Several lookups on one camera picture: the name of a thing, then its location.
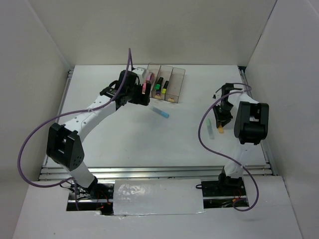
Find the white foil cover plate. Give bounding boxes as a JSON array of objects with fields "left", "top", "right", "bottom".
[{"left": 113, "top": 179, "right": 204, "bottom": 216}]

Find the aluminium front rail frame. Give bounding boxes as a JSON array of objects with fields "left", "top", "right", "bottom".
[{"left": 39, "top": 163, "right": 273, "bottom": 181}]

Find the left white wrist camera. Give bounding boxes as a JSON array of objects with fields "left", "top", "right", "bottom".
[{"left": 132, "top": 67, "right": 147, "bottom": 80}]

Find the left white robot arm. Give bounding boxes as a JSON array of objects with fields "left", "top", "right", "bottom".
[{"left": 46, "top": 70, "right": 152, "bottom": 199}]

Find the black yellow highlighter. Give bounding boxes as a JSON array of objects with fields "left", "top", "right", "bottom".
[{"left": 161, "top": 81, "right": 169, "bottom": 94}]

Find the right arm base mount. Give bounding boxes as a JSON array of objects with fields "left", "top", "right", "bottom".
[{"left": 195, "top": 174, "right": 249, "bottom": 209}]

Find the clear right organizer bin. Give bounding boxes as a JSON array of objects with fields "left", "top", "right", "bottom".
[{"left": 164, "top": 67, "right": 185, "bottom": 103}]

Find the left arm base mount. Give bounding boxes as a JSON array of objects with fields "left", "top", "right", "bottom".
[{"left": 60, "top": 182, "right": 115, "bottom": 216}]

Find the clear middle organizer bin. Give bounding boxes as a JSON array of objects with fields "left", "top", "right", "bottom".
[{"left": 152, "top": 65, "right": 173, "bottom": 100}]

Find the clear green highlighter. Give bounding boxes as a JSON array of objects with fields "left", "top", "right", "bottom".
[{"left": 206, "top": 119, "right": 214, "bottom": 140}]

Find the pink cap pen bundle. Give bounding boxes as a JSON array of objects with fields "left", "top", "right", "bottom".
[{"left": 142, "top": 72, "right": 155, "bottom": 94}]

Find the clear left organizer bin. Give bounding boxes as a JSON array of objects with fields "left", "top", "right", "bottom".
[{"left": 141, "top": 63, "right": 161, "bottom": 96}]

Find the clear orange highlighter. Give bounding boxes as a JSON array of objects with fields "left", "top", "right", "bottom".
[{"left": 217, "top": 126, "right": 224, "bottom": 133}]

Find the clear organizer bin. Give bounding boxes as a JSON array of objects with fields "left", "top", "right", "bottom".
[
  {"left": 152, "top": 65, "right": 173, "bottom": 100},
  {"left": 141, "top": 63, "right": 161, "bottom": 96},
  {"left": 164, "top": 67, "right": 185, "bottom": 103}
]

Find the black green highlighter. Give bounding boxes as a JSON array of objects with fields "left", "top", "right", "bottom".
[{"left": 155, "top": 77, "right": 163, "bottom": 91}]

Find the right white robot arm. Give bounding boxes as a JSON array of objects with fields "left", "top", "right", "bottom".
[{"left": 213, "top": 83, "right": 269, "bottom": 195}]

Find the clear blue highlighter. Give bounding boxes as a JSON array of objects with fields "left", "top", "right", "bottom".
[{"left": 150, "top": 106, "right": 169, "bottom": 119}]

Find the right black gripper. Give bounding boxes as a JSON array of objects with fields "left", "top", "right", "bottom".
[{"left": 212, "top": 102, "right": 234, "bottom": 127}]

